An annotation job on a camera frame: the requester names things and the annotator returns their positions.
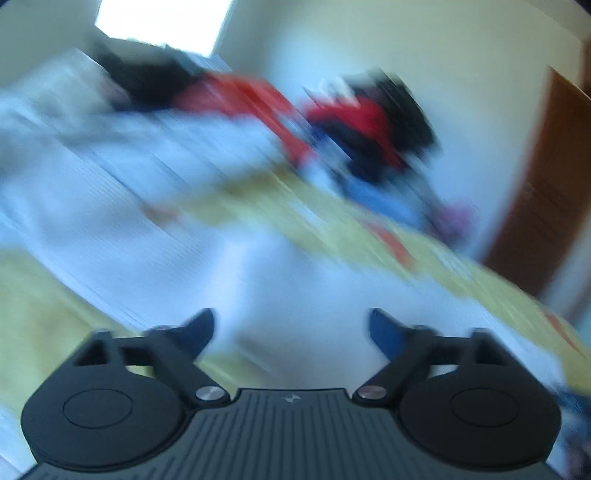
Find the red garment on pile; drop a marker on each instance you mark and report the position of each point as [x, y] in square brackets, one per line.
[363, 125]

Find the black clothing by window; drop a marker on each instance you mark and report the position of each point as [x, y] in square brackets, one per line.
[150, 76]

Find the brown wooden door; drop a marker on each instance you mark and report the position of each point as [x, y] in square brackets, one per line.
[554, 199]

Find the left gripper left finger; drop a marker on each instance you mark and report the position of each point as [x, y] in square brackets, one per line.
[119, 401]

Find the white knit sweater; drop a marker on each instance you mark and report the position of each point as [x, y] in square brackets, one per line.
[166, 160]

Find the orange red plastic bag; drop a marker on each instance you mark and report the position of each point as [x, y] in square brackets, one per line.
[237, 96]

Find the black garment on pile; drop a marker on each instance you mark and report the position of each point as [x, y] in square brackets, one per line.
[412, 133]

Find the bright window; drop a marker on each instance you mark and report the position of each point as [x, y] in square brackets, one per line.
[193, 26]

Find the yellow carrot print bedsheet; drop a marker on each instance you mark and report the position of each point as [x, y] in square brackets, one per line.
[289, 270]

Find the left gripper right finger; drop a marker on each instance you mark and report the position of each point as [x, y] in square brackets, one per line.
[467, 401]

